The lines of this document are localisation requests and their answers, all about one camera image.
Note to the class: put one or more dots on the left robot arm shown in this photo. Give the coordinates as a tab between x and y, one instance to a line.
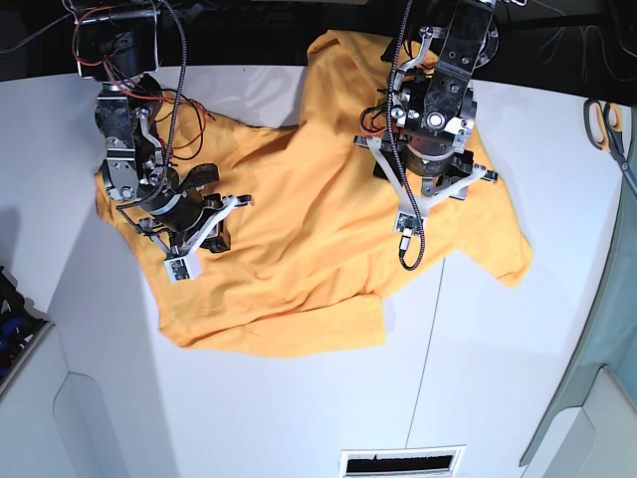
418	135

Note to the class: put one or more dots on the orange grey scissors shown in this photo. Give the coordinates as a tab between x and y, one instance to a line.
604	129

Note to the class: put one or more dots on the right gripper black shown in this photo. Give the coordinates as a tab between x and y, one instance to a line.
218	239

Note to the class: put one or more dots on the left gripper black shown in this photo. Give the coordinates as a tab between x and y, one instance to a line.
437	172

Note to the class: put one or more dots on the white slotted vent panel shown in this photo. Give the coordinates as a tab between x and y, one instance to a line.
410	462

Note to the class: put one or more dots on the orange yellow t-shirt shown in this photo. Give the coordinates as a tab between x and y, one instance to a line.
313	258

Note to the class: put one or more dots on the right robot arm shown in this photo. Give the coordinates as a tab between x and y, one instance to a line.
115	43

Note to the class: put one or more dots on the box of dark items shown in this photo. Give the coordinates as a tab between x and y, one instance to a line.
20	327

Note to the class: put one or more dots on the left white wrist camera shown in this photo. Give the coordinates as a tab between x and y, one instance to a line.
406	217

